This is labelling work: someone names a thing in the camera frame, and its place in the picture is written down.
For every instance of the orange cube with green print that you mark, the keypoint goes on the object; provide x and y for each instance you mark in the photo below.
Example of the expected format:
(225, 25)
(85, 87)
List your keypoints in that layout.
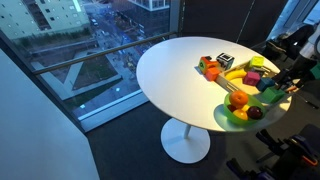
(205, 65)

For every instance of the wooden tray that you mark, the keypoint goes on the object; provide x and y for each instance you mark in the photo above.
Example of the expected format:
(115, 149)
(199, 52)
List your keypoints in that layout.
(246, 90)

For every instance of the yellow-green block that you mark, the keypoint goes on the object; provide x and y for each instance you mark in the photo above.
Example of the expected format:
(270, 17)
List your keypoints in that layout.
(257, 61)

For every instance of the small orange block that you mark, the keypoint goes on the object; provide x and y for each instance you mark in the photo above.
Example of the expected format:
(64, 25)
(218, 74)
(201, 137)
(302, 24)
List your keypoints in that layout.
(212, 74)

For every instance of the black bag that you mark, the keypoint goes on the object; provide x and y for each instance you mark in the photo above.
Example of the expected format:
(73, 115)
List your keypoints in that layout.
(286, 45)

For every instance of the pink block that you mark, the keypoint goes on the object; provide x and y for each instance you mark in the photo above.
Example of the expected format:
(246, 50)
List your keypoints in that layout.
(251, 78)

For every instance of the dark grey block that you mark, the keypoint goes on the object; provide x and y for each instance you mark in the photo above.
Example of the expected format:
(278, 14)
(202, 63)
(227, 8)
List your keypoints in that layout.
(258, 70)

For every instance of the small yellow fruit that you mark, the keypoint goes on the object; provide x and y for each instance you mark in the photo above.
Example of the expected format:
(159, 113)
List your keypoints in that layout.
(246, 107)

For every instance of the teal block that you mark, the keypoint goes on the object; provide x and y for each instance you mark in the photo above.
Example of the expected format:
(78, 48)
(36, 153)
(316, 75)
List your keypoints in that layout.
(265, 83)

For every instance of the black pen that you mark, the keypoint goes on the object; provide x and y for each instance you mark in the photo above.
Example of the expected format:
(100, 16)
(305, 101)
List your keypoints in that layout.
(308, 102)

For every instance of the white table pedestal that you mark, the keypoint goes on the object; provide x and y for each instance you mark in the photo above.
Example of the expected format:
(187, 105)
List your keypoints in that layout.
(185, 141)

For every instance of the light green block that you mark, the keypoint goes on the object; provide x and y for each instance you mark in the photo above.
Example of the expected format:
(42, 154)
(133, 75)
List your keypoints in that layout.
(272, 95)

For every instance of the yellow lemon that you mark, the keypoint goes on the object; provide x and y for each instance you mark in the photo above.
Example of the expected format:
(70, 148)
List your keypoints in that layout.
(240, 114)

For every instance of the thin diagonal pole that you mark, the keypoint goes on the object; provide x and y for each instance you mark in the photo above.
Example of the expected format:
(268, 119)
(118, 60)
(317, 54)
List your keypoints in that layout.
(246, 20)

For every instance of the black and blue clamp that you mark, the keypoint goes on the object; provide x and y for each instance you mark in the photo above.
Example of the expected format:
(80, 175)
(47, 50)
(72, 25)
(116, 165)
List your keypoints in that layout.
(245, 170)
(268, 139)

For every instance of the yellow banana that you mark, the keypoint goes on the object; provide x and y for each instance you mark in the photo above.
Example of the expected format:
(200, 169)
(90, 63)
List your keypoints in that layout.
(235, 74)

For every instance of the small red fruit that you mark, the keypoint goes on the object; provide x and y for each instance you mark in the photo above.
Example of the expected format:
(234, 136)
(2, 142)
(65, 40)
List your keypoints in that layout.
(231, 108)

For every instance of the dark red apple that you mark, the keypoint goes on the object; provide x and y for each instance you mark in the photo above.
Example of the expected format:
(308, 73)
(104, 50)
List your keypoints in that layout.
(255, 112)

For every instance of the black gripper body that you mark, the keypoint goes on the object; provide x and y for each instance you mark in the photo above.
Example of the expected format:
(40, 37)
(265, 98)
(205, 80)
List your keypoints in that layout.
(300, 68)

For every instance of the orange fruit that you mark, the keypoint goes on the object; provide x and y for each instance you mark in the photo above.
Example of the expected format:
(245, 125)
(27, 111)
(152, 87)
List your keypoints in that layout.
(239, 98)

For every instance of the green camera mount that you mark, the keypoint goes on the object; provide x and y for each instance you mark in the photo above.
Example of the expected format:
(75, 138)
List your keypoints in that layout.
(315, 71)

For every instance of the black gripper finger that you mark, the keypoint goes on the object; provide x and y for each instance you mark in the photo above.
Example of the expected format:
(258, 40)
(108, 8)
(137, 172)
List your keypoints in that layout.
(283, 75)
(295, 84)

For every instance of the green plastic bowl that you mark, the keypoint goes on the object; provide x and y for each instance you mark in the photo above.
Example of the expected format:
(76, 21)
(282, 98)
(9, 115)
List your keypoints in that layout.
(228, 116)

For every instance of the metal window handrail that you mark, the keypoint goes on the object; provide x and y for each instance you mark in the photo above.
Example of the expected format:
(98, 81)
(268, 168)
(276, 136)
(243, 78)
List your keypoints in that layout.
(100, 53)

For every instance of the black and white cube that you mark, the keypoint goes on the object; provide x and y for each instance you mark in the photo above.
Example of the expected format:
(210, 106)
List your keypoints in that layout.
(225, 61)

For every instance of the clamp with orange trigger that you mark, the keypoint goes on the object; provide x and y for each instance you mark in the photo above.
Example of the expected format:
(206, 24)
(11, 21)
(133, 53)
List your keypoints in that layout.
(305, 148)

